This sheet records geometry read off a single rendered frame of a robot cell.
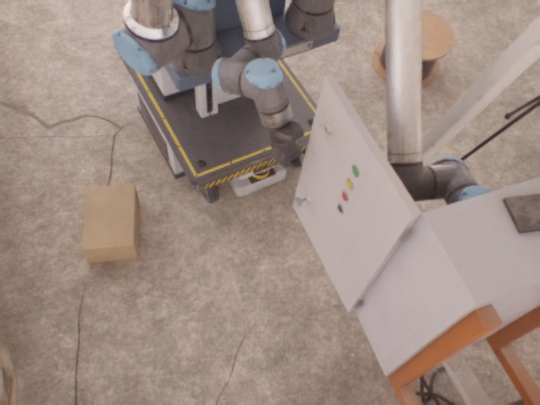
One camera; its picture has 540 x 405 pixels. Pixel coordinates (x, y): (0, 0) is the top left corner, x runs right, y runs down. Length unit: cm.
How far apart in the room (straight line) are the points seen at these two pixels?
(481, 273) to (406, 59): 54
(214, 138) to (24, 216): 90
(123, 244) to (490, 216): 153
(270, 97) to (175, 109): 106
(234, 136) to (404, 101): 112
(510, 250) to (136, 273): 162
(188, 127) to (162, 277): 66
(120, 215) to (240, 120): 66
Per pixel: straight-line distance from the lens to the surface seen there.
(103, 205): 233
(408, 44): 130
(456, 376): 209
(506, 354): 172
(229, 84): 142
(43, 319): 233
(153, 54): 158
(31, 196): 260
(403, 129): 130
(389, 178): 109
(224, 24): 196
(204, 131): 228
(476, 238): 108
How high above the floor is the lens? 211
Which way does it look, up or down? 59 degrees down
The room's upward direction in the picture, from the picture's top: 12 degrees clockwise
